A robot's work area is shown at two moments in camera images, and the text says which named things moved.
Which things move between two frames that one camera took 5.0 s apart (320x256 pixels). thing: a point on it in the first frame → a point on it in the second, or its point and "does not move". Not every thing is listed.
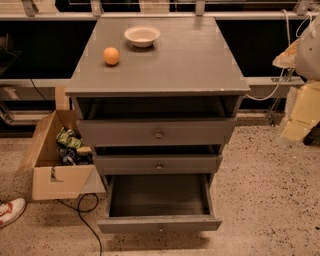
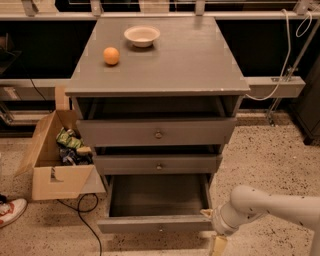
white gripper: [308, 56] → [218, 220]
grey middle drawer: [158, 164] does not move
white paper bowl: [142, 36] does not move
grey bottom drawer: [165, 202] does not move
